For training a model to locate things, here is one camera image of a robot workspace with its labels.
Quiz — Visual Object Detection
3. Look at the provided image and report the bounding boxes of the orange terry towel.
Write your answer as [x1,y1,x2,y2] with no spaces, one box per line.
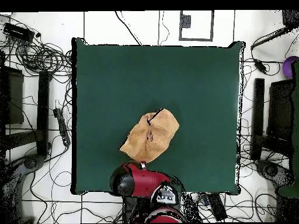
[119,108,180,163]

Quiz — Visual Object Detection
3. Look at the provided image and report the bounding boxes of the dark flat panel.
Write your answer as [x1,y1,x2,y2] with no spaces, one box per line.
[0,65,25,125]
[266,78,295,142]

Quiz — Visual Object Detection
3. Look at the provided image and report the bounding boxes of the black power strip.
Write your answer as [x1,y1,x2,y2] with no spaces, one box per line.
[53,107,71,147]
[206,192,228,222]

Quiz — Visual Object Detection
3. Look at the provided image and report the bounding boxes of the dark green table cloth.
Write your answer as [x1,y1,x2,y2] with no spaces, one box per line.
[71,37,245,195]

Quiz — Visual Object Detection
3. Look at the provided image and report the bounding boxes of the black upright bar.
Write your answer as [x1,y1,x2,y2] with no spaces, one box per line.
[250,78,266,161]
[36,70,51,156]

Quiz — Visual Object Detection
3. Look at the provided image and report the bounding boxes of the black power adapter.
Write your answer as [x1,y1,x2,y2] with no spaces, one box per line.
[253,58,267,75]

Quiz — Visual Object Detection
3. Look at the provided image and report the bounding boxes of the purple bowl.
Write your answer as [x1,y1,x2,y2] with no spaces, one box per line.
[281,55,299,79]

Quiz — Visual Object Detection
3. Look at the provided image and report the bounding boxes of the black rod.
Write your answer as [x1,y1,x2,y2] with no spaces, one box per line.
[250,26,293,51]

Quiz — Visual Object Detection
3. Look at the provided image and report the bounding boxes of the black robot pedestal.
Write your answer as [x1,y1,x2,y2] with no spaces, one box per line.
[121,195,150,223]

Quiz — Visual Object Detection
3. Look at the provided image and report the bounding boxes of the long black cable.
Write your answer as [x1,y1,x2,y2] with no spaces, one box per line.
[114,10,142,46]

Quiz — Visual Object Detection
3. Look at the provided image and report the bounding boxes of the tangled black cables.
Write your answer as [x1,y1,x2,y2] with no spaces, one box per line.
[0,13,73,78]

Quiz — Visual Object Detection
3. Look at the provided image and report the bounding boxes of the black network switch box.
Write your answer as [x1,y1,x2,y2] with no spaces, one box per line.
[2,22,36,43]

